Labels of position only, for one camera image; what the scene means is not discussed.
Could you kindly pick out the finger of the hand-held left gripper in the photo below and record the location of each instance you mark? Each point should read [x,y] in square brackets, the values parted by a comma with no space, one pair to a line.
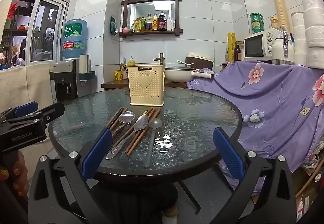
[25,109]
[50,111]

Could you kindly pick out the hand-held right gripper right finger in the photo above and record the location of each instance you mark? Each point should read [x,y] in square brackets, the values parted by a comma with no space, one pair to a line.
[227,155]

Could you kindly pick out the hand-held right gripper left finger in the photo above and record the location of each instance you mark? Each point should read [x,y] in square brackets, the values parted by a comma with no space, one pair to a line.
[96,155]

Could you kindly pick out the brown wooden chopstick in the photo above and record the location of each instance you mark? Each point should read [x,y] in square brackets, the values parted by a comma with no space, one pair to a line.
[134,138]
[146,129]
[141,133]
[121,114]

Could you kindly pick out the plain black chopstick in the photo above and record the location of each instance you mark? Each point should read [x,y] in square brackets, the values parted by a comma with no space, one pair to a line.
[115,117]

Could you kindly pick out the round-bowl metal spoon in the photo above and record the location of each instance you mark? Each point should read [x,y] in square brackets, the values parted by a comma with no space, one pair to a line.
[126,117]

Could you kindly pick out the oval-bowl metal spoon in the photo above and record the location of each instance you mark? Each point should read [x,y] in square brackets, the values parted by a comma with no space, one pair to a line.
[141,122]

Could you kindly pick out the black chopstick with gold band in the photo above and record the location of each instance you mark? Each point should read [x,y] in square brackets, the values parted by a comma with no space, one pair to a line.
[145,113]

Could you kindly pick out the grey translucent plastic spoon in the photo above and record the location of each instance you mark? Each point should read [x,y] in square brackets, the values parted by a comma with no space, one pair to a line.
[155,123]

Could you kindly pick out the cream perforated utensil holder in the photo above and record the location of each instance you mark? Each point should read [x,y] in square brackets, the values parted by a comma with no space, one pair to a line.
[145,92]

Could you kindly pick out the person's left hand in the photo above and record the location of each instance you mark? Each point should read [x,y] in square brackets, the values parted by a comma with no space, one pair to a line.
[21,178]

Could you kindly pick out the beige cloth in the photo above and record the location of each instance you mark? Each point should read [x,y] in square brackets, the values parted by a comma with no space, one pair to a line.
[25,82]

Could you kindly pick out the teal cup holder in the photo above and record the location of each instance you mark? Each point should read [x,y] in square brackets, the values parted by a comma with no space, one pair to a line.
[87,75]

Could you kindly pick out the white paper cup sleeve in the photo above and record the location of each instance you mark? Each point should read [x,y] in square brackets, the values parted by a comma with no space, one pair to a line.
[84,63]

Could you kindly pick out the purple floral cloth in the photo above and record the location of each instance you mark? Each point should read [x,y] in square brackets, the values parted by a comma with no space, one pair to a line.
[265,100]

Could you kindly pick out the sliding window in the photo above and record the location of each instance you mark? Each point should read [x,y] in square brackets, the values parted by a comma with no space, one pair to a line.
[46,36]

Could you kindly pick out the yellow cup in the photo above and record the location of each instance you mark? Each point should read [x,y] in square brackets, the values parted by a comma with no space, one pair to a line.
[118,75]

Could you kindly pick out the blue water bottle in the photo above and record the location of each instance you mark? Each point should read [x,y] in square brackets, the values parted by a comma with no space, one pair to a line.
[74,36]

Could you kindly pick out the orange clay pot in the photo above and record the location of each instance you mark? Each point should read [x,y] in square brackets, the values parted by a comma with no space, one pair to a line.
[22,27]

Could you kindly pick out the small wooden box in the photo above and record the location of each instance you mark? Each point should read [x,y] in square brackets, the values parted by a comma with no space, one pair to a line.
[224,66]

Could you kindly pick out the yellow soap dispenser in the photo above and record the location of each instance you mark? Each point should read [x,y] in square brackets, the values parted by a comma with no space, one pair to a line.
[131,62]

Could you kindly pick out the brown and cream rice cooker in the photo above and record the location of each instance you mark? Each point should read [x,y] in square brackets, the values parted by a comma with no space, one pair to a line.
[200,60]

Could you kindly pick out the red artificial flower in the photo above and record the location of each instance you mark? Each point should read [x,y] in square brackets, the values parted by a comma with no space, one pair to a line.
[14,10]

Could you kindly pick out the white ladle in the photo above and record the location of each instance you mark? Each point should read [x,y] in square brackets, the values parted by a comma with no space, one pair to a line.
[186,63]

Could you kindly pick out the brown glass bottle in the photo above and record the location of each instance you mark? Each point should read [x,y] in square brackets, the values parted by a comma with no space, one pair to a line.
[237,53]

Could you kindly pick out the yellow roll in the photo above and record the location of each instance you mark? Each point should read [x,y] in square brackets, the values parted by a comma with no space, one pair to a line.
[231,47]

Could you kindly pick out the pink small bowl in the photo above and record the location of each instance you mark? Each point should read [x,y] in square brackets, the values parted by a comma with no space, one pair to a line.
[125,30]

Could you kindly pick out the white microwave oven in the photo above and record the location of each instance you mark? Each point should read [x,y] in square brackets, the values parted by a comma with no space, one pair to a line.
[255,45]

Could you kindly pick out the bronze faucet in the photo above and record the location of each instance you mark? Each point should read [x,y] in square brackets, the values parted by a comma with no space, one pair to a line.
[161,58]

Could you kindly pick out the white kettle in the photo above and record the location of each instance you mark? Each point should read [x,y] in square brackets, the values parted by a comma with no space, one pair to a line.
[278,49]

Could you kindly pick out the yellow seasoning packet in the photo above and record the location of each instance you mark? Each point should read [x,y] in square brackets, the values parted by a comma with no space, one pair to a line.
[138,24]

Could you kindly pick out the green glass bottle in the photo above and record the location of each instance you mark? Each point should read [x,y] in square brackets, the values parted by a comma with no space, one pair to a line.
[143,24]

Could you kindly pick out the dark-capped sauce bottle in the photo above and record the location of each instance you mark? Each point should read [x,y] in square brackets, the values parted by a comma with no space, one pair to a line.
[149,23]

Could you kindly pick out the amber oil bottle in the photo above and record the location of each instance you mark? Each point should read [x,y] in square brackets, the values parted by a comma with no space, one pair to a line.
[155,23]

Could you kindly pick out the amber jar with yellow lid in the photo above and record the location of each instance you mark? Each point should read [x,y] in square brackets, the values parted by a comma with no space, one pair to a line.
[274,23]

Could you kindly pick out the dark soy sauce bottle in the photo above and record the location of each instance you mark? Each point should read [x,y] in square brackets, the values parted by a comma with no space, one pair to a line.
[162,21]

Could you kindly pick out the white squeeze bottle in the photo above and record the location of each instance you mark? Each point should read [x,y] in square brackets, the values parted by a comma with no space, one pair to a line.
[169,24]

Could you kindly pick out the dark wooden framed shelf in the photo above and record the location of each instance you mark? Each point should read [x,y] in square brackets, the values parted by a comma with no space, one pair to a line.
[177,14]

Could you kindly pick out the stack of white paper rolls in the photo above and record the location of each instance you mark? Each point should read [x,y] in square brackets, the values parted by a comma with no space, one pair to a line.
[313,24]

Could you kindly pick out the tall beige paper cup stack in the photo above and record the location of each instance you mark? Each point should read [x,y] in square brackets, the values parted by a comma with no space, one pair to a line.
[278,4]

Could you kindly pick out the green wall pouch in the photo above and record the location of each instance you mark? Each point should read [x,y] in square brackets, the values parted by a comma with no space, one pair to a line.
[113,25]

